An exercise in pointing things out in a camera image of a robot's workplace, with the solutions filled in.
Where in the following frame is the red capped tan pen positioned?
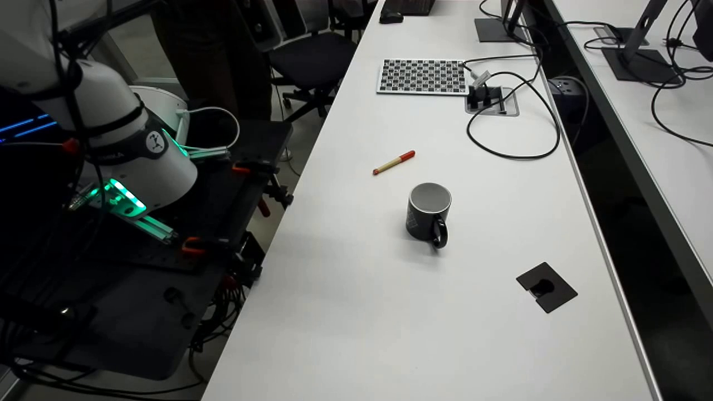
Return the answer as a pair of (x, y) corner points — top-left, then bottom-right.
(370, 150), (420, 177)

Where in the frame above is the black mug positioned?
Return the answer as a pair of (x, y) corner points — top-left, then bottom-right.
(403, 181), (455, 251)

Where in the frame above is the black white calibration board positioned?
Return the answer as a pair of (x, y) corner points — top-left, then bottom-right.
(374, 56), (470, 98)

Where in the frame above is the black office chair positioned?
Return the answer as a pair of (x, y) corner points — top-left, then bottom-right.
(265, 0), (361, 124)

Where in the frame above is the black keyboard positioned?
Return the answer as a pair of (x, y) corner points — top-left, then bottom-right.
(376, 0), (436, 26)

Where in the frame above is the black square grommet plate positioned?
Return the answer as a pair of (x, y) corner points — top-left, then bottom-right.
(516, 259), (581, 316)

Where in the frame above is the black flat monitor base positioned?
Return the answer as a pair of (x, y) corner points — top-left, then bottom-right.
(473, 0), (534, 44)

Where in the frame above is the black box under desk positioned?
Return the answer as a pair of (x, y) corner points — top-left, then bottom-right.
(549, 73), (591, 126)

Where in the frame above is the black robot mounting cart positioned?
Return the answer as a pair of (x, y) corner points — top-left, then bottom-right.
(0, 131), (297, 382)

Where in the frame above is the black monitor stand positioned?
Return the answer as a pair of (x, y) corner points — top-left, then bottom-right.
(600, 0), (682, 85)

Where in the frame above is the white cable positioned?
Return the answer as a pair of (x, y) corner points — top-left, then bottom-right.
(175, 104), (245, 163)

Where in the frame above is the grey metal cable box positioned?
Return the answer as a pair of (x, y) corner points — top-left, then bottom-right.
(464, 83), (522, 117)

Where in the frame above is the black looped cable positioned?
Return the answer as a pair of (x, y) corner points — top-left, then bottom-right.
(464, 69), (563, 163)

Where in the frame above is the long black desk cable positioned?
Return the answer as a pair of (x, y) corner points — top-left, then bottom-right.
(648, 0), (713, 150)

